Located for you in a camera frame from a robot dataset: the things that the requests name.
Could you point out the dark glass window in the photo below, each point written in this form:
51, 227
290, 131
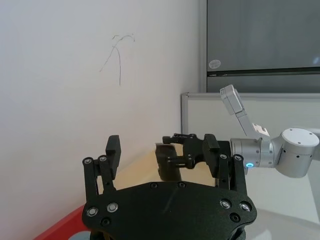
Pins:
262, 37

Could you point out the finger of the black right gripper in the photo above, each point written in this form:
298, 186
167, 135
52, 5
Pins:
178, 138
167, 162

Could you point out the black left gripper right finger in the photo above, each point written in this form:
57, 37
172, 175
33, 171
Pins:
211, 155

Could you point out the beige wooden board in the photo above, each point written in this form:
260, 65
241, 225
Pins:
140, 170

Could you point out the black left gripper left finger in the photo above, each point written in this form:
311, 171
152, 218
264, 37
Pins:
113, 152

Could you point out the whiteboard with silver frame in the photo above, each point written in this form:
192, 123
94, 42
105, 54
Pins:
210, 112

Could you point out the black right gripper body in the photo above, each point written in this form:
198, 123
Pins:
193, 150

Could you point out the round white sticker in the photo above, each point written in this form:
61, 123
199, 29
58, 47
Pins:
214, 64

